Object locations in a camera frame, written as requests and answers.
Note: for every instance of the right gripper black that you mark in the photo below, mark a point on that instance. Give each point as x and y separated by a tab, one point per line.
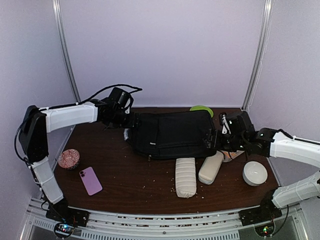
210	133

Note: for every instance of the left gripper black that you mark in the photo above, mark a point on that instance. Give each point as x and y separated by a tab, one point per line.
133	123

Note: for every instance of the black student backpack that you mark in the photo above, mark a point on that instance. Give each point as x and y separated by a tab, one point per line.
165	136

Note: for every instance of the beige fabric pencil pouch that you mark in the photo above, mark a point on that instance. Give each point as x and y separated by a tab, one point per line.
185	177

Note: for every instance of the pink smartphone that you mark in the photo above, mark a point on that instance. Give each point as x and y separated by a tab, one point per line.
90	181

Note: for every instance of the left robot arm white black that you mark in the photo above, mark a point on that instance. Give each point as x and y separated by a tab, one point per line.
44	132

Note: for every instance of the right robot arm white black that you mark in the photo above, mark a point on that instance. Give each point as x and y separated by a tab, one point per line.
238	134

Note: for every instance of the green orange paperback book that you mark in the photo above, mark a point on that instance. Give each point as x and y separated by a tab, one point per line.
229	156

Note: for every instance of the beige glasses case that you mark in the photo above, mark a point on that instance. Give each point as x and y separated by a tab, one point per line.
210	168

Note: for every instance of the white bowl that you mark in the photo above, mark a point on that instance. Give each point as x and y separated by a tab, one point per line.
254	173

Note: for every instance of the green plate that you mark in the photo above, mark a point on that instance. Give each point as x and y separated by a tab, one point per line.
202	108

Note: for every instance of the red patterned small bowl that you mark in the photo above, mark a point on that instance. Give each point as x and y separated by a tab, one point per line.
69	159

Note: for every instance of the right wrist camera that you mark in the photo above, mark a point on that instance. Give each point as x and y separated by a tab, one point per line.
224	123

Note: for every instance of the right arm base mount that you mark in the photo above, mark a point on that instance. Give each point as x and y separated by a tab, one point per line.
262	216

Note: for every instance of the front aluminium rail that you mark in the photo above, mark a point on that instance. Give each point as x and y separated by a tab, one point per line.
219	225

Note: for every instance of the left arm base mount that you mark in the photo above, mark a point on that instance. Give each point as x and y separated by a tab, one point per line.
67	218

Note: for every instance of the left aluminium frame post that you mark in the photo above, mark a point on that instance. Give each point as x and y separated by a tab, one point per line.
64	47

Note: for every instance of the aluminium frame post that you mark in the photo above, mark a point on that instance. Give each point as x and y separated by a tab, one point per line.
64	47
261	47

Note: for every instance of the right aluminium frame post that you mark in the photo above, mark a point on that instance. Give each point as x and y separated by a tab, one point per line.
261	47

